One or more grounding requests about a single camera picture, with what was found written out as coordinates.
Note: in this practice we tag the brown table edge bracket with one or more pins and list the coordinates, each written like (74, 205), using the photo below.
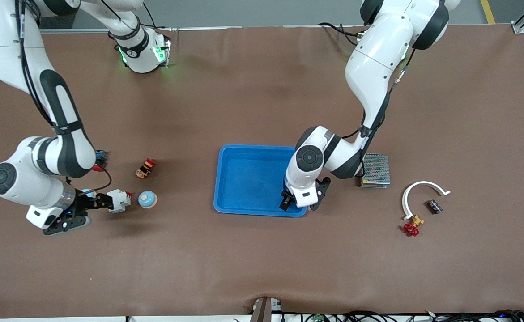
(264, 311)

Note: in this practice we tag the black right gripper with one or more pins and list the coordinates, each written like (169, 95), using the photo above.
(84, 202)

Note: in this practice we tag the white circuit breaker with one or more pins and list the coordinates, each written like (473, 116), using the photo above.
(121, 201)

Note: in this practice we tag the perforated metal power supply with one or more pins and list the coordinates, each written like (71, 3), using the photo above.
(377, 172)

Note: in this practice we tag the orange red button switch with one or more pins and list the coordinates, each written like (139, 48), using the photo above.
(144, 171)

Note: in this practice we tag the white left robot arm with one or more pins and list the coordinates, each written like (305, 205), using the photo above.
(378, 58)

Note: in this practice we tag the white half-round pipe clamp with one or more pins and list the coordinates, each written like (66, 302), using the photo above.
(404, 203)

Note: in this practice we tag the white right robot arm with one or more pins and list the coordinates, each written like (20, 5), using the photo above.
(2, 44)

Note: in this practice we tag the blue plastic tray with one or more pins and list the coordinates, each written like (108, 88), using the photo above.
(248, 179)

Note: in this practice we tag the yellow floor tape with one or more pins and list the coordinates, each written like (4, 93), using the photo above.
(487, 11)

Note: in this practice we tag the red mushroom push button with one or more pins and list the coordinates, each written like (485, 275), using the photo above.
(102, 156)

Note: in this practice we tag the brown table mat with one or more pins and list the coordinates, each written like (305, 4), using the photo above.
(262, 259)

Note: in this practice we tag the dark brown cylindrical capacitor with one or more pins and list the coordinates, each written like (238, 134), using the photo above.
(434, 206)

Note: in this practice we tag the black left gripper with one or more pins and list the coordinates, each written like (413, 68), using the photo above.
(287, 200)

